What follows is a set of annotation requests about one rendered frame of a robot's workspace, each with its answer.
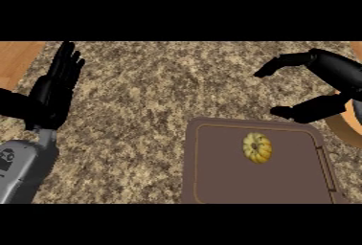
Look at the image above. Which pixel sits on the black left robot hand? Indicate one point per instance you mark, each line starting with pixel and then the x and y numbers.
pixel 51 95

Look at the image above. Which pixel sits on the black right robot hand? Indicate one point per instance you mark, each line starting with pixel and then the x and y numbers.
pixel 335 73

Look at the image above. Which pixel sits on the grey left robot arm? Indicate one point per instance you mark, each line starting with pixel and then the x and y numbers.
pixel 22 166

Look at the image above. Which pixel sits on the tan pot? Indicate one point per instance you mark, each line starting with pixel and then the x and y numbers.
pixel 347 126

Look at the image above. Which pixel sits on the yellow squash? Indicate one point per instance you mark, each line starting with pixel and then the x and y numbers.
pixel 258 147

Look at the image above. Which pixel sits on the brown tray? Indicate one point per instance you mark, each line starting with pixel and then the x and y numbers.
pixel 256 166

